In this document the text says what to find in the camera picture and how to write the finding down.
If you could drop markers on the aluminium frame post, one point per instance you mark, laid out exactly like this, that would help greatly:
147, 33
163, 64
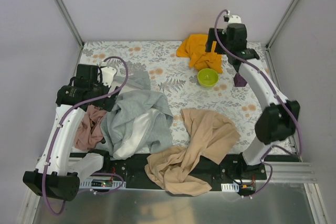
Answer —
69, 22
285, 17

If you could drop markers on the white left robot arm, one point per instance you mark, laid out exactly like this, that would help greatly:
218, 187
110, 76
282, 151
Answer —
53, 177

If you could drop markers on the floral tablecloth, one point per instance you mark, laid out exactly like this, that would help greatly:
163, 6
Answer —
172, 76

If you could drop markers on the pink cloth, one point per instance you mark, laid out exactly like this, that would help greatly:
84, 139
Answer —
89, 134

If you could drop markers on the left controller board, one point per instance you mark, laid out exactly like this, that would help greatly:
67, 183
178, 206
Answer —
102, 184

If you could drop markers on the purple cube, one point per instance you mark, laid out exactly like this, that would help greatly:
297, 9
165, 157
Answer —
239, 81

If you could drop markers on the right controller board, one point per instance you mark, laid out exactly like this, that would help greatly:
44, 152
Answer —
236, 188

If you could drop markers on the controller board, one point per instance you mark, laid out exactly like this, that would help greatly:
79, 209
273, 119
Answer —
236, 188
102, 184

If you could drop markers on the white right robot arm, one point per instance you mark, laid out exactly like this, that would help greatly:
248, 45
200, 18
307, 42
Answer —
279, 117

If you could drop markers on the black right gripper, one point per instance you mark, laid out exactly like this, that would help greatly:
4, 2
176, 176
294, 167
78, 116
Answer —
212, 40

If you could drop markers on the orange cloth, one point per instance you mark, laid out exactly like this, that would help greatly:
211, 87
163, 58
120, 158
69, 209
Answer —
193, 48

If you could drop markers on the left aluminium frame post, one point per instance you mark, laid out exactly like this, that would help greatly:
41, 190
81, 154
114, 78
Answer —
69, 22

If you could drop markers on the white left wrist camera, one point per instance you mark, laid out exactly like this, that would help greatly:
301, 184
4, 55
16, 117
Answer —
106, 74

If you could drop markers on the grey sweatshirt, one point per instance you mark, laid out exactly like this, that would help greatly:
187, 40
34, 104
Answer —
140, 118

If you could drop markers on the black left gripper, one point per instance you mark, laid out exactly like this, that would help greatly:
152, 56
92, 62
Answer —
110, 102

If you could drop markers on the beige cloth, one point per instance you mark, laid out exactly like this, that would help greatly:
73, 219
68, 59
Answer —
212, 135

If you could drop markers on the green bowl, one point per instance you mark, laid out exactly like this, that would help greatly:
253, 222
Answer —
207, 77

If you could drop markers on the right aluminium frame post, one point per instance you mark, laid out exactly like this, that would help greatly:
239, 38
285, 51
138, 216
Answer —
285, 17

